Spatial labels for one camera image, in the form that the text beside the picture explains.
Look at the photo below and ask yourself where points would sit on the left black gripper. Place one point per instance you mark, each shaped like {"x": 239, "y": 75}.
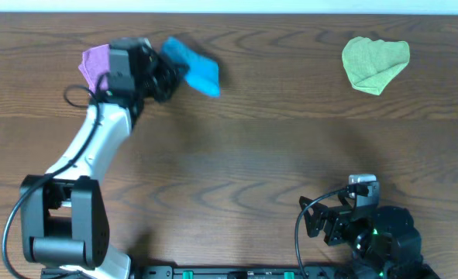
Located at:
{"x": 166, "y": 77}

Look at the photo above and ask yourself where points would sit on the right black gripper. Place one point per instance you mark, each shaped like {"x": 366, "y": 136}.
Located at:
{"x": 338, "y": 218}

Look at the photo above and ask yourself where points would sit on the blue microfiber cloth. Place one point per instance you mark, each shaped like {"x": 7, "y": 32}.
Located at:
{"x": 202, "y": 74}

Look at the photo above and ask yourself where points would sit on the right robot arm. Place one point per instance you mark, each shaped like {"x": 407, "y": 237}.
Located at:
{"x": 384, "y": 241}

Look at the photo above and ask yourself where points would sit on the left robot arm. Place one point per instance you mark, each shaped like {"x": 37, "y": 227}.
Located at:
{"x": 63, "y": 218}

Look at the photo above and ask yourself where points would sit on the folded purple microfiber cloth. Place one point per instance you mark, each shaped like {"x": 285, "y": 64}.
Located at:
{"x": 94, "y": 64}

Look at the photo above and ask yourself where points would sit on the crumpled green microfiber cloth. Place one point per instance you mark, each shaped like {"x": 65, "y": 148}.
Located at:
{"x": 371, "y": 65}

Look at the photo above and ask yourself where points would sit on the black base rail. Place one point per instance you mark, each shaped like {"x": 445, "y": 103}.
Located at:
{"x": 169, "y": 272}

